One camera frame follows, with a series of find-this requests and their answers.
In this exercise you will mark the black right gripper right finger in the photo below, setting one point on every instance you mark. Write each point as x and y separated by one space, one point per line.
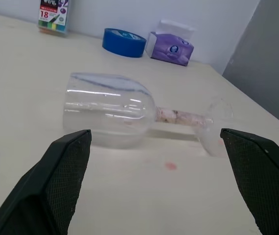
259 176

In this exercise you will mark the clear plastic wine glass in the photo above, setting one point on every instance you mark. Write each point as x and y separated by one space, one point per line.
110 115

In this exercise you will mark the purple tissue box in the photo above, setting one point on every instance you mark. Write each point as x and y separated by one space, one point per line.
172 47

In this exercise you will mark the coloured marker pen pack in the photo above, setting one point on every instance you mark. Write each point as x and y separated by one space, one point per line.
52 17

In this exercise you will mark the blue tape roll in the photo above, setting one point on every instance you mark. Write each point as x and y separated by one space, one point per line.
122 42

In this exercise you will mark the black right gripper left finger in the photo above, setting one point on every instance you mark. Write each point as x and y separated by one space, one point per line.
56 181

